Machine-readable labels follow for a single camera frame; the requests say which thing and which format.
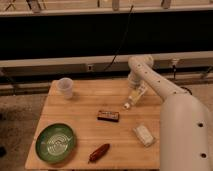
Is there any white plastic bottle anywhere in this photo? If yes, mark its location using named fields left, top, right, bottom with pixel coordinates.
left=124, top=93, right=138, bottom=109

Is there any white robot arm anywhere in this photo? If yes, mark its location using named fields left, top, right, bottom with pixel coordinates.
left=128, top=55, right=211, bottom=171

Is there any green ceramic bowl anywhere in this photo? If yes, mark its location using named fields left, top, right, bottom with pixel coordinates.
left=35, top=123, right=76, bottom=164

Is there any dark brown rectangular block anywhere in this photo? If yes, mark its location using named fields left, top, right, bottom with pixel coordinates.
left=97, top=110, right=119, bottom=122

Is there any white wrapped packet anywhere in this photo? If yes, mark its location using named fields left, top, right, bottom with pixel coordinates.
left=133, top=124, right=155, bottom=147

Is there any wooden slatted table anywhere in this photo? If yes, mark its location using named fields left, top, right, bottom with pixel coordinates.
left=24, top=79, right=164, bottom=171

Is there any red brown sausage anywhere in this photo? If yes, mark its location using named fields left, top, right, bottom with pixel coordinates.
left=89, top=144, right=110, bottom=162

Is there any clear plastic cup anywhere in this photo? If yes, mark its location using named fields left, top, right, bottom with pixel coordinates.
left=57, top=78, right=73, bottom=99

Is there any black hanging cable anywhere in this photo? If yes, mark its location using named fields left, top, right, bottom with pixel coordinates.
left=102, top=4, right=135, bottom=72

